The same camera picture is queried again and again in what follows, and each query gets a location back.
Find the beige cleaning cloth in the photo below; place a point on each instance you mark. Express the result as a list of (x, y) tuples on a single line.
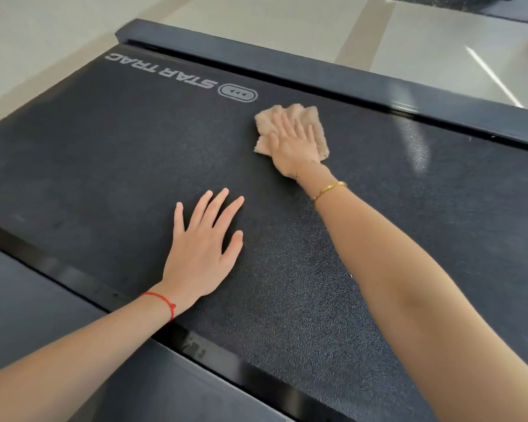
[(264, 123)]

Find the black treadmill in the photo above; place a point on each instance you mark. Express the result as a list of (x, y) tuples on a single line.
[(114, 149)]

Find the gold bangle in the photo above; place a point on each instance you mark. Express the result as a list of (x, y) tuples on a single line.
[(330, 188)]

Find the person's left forearm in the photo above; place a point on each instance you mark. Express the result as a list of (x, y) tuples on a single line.
[(66, 364)]

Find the person's right forearm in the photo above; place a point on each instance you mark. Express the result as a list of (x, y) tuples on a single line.
[(431, 294)]

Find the person's left hand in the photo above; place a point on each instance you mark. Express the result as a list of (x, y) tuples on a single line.
[(198, 259)]

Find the person's right hand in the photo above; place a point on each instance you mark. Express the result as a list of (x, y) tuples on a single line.
[(297, 153)]

